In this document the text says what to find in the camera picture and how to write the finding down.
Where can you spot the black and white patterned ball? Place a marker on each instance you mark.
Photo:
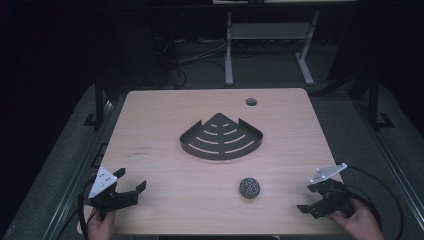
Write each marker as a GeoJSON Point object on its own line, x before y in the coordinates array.
{"type": "Point", "coordinates": [249, 188]}

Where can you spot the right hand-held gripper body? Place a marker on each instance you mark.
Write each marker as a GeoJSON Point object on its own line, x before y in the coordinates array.
{"type": "Point", "coordinates": [333, 193]}

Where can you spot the black metal post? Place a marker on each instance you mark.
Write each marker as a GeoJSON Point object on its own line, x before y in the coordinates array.
{"type": "Point", "coordinates": [374, 100]}
{"type": "Point", "coordinates": [99, 103]}

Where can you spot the aluminium frame rail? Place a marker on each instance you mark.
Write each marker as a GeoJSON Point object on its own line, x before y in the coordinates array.
{"type": "Point", "coordinates": [83, 166]}
{"type": "Point", "coordinates": [390, 156]}

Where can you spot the person's left hand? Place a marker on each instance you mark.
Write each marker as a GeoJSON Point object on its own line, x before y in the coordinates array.
{"type": "Point", "coordinates": [101, 228]}

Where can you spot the black metal corner shelf basket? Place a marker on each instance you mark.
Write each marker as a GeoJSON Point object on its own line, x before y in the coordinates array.
{"type": "Point", "coordinates": [220, 140]}

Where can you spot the grey metal desk frame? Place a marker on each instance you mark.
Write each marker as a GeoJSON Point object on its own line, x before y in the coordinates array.
{"type": "Point", "coordinates": [266, 31]}

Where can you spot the person's right hand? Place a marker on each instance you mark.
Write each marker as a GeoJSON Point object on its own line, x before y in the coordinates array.
{"type": "Point", "coordinates": [360, 224]}

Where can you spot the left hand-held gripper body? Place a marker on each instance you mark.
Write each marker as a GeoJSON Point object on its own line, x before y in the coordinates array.
{"type": "Point", "coordinates": [110, 199]}

